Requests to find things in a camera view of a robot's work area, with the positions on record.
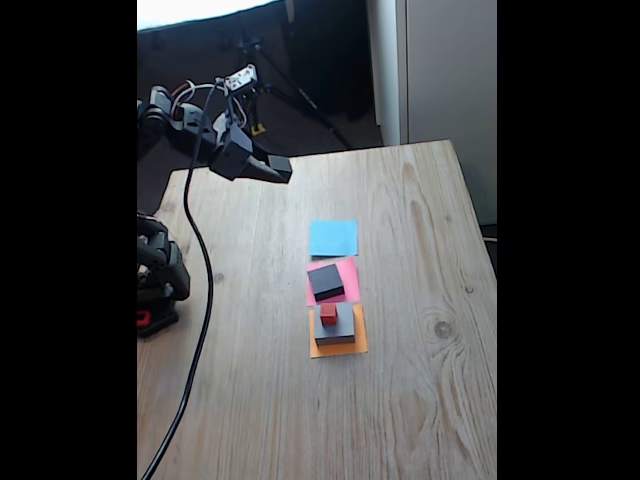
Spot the white cabinet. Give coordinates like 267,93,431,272
367,0,498,226

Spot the black cable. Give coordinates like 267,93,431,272
140,77,226,480

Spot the pink paper sheet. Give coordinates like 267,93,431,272
304,257,361,307

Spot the large grey foam block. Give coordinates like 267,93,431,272
313,301,357,348

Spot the red and black table clamp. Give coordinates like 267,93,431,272
137,302,180,339

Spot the orange paper sheet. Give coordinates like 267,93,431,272
309,303,369,360

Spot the black tripod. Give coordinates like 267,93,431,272
223,34,355,164

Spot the blue paper sheet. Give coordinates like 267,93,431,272
309,219,360,259

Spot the small black foam block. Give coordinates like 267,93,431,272
267,154,294,183

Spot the medium dark foam block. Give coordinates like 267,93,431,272
306,263,347,303

